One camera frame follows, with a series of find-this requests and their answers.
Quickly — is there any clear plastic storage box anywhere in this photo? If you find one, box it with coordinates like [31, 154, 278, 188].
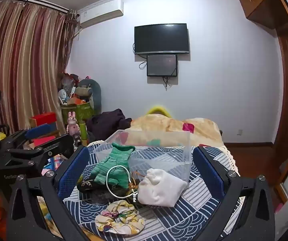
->
[93, 130, 192, 183]

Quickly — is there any white cloth pouch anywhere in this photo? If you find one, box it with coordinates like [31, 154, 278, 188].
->
[137, 169, 188, 208]

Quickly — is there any white cord loop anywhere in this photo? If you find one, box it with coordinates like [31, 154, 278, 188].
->
[106, 165, 138, 203]

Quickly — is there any white air conditioner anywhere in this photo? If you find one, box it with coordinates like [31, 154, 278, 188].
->
[79, 0, 124, 29]

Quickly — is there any curtain rail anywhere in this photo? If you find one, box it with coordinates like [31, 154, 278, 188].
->
[0, 0, 80, 16]

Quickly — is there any dark purple clothing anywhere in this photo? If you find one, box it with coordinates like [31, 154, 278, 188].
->
[86, 108, 132, 141]

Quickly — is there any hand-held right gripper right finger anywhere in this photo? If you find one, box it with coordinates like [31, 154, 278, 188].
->
[193, 146, 276, 241]

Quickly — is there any green bottle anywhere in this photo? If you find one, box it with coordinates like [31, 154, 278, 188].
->
[80, 122, 87, 144]

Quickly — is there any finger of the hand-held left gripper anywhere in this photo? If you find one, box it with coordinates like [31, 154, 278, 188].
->
[0, 134, 75, 172]
[0, 123, 60, 153]

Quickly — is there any yellow rounded item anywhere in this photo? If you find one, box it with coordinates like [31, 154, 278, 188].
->
[146, 105, 172, 118]

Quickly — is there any floral fabric scrunchie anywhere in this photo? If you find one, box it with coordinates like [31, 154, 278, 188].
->
[94, 200, 146, 235]

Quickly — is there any green knitted glove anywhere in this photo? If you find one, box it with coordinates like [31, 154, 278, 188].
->
[90, 143, 136, 189]

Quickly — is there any green cardboard box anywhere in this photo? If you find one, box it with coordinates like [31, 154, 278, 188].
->
[61, 102, 94, 126]

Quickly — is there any small black wall monitor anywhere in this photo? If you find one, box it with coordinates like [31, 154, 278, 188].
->
[147, 54, 178, 77]

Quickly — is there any wooden wardrobe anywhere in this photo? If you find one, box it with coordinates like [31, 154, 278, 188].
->
[238, 0, 288, 184]

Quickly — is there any red plastic bag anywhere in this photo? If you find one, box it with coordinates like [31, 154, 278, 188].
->
[58, 72, 81, 91]

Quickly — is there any pink bunny toy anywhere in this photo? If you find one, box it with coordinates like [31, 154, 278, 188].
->
[66, 111, 81, 138]

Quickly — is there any blue wave-patterned bed sheet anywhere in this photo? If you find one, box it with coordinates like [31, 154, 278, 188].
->
[63, 141, 239, 241]

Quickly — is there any red box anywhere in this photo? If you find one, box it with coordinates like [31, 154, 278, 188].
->
[29, 112, 57, 129]
[32, 136, 57, 148]

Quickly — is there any dark embroidered cloth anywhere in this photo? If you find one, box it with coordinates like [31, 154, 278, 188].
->
[77, 178, 134, 203]

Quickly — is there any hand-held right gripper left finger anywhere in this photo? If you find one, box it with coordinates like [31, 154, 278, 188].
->
[7, 146, 91, 241]

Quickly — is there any yellow floral blanket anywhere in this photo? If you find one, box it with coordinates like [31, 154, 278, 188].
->
[123, 114, 225, 147]

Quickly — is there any striped red curtain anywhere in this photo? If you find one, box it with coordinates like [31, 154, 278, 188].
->
[0, 0, 75, 134]

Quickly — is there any small white fan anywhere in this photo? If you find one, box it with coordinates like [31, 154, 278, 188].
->
[59, 89, 69, 105]

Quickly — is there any black wall television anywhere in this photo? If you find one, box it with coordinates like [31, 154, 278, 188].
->
[134, 23, 190, 55]

